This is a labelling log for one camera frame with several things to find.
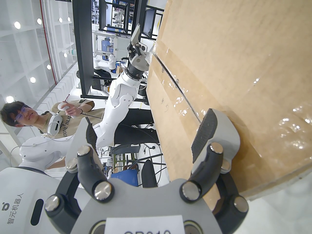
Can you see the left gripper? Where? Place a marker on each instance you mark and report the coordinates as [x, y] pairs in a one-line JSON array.
[[139, 63]]

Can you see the robot body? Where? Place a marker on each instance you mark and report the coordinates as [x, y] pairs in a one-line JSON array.
[[19, 191]]

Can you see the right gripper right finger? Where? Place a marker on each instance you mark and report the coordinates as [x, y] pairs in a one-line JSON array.
[[219, 132]]

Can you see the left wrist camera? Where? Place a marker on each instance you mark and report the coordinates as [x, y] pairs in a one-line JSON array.
[[143, 48]]

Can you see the black metal frame rack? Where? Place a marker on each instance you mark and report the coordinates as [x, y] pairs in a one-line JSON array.
[[79, 37]]

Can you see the large brown cardboard carton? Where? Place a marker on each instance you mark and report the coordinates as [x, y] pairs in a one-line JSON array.
[[231, 62]]

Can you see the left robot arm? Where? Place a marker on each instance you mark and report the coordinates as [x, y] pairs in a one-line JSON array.
[[117, 113]]

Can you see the person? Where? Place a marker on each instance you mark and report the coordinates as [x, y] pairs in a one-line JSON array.
[[73, 118]]

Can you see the black office chair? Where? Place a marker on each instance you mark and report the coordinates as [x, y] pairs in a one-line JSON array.
[[149, 174]]

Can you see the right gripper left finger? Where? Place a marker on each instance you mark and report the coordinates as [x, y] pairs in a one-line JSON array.
[[91, 171]]

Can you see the blue chair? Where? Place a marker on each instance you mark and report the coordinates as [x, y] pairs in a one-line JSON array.
[[129, 177]]

